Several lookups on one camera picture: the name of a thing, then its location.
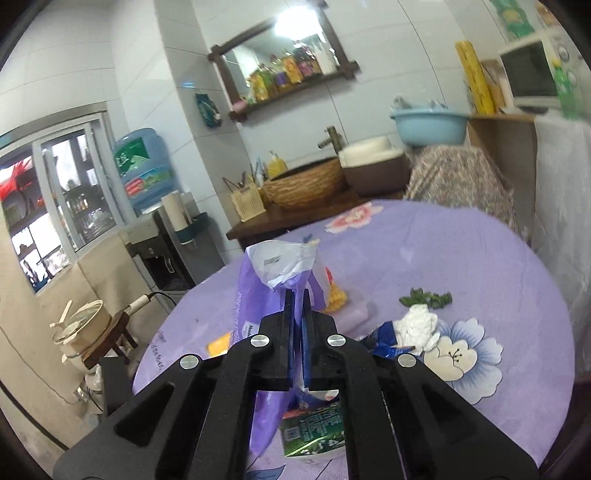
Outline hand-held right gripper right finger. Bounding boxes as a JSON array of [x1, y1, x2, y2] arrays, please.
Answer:
[[302, 290, 541, 480]]

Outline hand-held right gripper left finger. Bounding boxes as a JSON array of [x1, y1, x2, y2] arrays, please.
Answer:
[[53, 290, 297, 480]]

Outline purple plastic bag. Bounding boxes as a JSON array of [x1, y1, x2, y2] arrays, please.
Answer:
[[235, 240, 342, 455]]

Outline green drink carton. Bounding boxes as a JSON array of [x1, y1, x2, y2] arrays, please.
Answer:
[[279, 401, 347, 457]]

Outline orange snack packet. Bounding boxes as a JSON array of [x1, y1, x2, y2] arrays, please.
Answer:
[[206, 331, 239, 359]]

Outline blue and white wrapper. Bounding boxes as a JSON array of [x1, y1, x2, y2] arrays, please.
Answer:
[[360, 320, 416, 359]]

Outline wooden counter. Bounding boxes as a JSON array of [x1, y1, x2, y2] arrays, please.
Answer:
[[226, 187, 376, 253]]

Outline crumpled white tissue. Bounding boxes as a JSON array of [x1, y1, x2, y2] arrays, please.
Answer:
[[394, 305, 441, 356]]

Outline green vegetable scraps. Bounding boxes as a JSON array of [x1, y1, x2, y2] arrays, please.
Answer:
[[399, 288, 453, 310]]

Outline bamboo chopstick holder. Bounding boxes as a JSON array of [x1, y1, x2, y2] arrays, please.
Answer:
[[229, 182, 267, 223]]

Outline wicker wash basin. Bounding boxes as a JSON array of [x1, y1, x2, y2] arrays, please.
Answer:
[[262, 157, 345, 211]]

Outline water dispenser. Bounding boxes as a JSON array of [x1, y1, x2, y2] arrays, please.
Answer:
[[124, 209, 227, 292]]

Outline yellow bottle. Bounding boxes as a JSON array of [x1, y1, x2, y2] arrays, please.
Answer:
[[267, 150, 288, 179]]

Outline stack of paper cups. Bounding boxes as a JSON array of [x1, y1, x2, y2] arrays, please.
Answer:
[[161, 191, 195, 230]]

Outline brown and white pot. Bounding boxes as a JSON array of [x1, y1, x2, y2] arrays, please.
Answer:
[[338, 135, 411, 196]]

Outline purple floral tablecloth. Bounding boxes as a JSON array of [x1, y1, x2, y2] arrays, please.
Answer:
[[131, 199, 575, 480]]

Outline dark wooden stool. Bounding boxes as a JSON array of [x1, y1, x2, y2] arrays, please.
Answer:
[[81, 310, 139, 371]]

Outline brass faucet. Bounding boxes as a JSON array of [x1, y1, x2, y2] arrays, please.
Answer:
[[318, 126, 345, 151]]

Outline electric cooking pot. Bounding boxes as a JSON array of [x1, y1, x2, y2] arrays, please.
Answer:
[[50, 300, 114, 370]]

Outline brown floral cloth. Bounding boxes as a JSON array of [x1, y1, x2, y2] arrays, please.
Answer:
[[404, 144, 530, 241]]

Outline blue water jug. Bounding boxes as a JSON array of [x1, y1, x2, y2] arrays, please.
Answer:
[[112, 128, 179, 210]]

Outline blue plastic basin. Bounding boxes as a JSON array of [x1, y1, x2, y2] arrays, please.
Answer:
[[390, 104, 469, 147]]

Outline sliding window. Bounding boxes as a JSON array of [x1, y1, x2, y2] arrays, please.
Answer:
[[0, 111, 126, 294]]

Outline wooden shelf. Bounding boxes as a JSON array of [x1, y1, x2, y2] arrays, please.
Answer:
[[466, 59, 539, 185]]

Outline wooden framed mirror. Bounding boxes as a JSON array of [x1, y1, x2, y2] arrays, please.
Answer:
[[207, 0, 361, 123]]

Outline white fabric cover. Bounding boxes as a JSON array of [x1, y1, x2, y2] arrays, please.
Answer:
[[531, 113, 591, 320]]

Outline yellow roll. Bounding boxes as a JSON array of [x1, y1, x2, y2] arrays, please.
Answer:
[[455, 41, 495, 116]]

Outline white microwave oven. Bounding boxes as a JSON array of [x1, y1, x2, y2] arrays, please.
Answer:
[[497, 32, 576, 112]]

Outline green soda bottle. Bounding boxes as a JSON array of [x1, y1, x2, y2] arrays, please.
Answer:
[[554, 60, 585, 121]]

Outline green hanging package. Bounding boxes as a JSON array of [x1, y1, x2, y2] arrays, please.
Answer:
[[489, 0, 537, 38]]

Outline power cord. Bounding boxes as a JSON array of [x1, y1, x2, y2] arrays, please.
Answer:
[[127, 292, 186, 315]]

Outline green wall packet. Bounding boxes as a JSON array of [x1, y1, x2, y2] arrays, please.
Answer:
[[195, 93, 221, 129]]

